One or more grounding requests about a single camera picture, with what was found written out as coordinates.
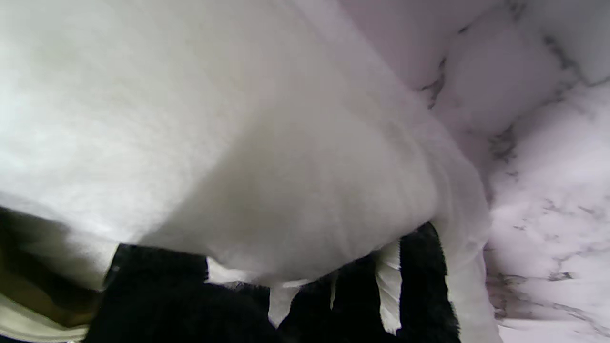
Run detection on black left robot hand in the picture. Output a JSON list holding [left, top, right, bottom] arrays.
[[83, 222, 461, 343]]

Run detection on white pillow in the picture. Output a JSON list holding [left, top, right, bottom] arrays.
[[0, 0, 504, 343]]

